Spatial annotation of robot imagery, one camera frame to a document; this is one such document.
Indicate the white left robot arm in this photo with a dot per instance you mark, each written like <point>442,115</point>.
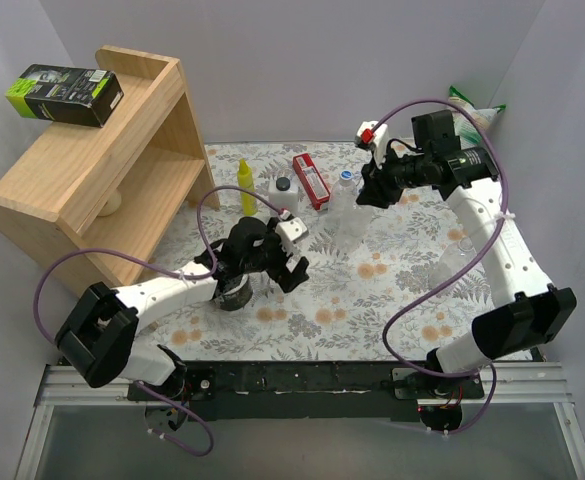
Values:
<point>99,337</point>

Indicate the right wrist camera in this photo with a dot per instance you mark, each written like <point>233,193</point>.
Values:
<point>373,137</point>

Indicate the cream object under shelf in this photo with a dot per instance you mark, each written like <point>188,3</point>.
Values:
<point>111,205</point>

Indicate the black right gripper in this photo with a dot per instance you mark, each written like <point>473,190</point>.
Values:
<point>378,180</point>

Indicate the black green box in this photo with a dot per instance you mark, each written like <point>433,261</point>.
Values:
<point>84,97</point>

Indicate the red toothpaste box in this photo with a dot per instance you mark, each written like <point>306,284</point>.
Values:
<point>312,181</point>

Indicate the yellow squeeze bottle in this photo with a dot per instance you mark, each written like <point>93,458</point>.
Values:
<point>246,182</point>

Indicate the blue white bottle cap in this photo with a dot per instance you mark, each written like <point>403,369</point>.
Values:
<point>345,174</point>

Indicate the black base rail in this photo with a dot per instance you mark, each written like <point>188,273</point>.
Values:
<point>234,390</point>

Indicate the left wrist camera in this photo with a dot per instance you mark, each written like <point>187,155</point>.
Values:
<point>290,229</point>

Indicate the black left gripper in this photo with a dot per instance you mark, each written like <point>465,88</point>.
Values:
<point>282,263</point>

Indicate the white bottle black cap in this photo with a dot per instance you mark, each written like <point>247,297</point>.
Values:
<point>284,194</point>

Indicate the wooden shelf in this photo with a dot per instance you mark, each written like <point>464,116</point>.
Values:
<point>150,150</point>

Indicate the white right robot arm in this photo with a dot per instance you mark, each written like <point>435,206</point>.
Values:
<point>529,310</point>

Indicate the floral table mat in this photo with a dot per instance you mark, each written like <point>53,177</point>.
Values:
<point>363,304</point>

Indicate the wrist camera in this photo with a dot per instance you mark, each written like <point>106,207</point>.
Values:
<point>290,229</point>
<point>373,137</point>

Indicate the clear plastic bottle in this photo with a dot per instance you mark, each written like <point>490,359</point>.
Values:
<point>454,258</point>
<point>343,194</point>
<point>353,227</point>

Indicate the green chips bag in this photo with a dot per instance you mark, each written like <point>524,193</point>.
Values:
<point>484,118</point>

